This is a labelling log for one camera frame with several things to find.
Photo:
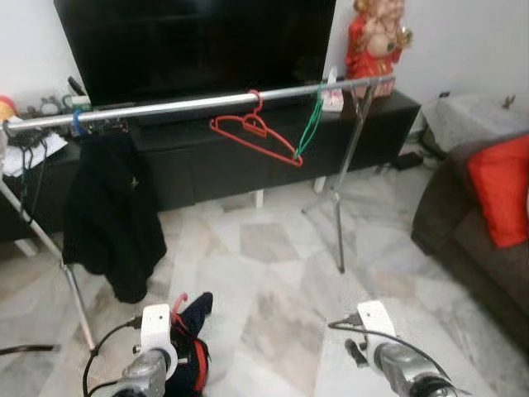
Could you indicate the navy garment with red stripe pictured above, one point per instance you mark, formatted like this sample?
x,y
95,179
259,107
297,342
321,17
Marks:
x,y
197,318

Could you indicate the green plastic clothes hanger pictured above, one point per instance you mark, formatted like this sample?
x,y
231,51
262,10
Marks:
x,y
311,124

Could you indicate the blue clothes hanger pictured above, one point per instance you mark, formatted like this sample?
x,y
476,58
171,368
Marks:
x,y
78,124

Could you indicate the dark grey fabric sofa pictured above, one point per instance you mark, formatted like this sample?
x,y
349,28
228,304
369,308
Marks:
x,y
479,256

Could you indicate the black power strip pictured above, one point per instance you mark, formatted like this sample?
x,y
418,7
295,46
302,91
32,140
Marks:
x,y
405,161

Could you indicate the red cushion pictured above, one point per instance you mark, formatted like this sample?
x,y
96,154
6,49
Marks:
x,y
500,190

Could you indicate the black TV cabinet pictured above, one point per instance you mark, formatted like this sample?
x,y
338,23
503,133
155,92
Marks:
x,y
223,161

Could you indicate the small white bottle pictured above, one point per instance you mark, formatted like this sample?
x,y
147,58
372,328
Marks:
x,y
332,98

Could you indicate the white patterned side table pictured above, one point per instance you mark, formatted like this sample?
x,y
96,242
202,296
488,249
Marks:
x,y
471,116

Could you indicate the small black device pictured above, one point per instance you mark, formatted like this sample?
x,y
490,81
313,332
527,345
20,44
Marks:
x,y
444,94

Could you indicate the silver metal clothes rack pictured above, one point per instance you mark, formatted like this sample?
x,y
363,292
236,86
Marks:
x,y
207,101

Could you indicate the red gold figurine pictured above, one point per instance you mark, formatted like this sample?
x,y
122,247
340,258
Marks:
x,y
376,45

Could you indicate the black television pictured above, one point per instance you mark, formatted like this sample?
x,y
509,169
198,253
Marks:
x,y
198,45

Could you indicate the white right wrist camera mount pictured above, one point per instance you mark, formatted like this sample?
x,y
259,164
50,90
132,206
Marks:
x,y
378,318

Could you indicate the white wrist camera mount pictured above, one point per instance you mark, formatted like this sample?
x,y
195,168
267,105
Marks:
x,y
157,327
378,318

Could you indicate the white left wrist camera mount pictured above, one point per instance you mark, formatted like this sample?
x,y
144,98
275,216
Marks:
x,y
157,327

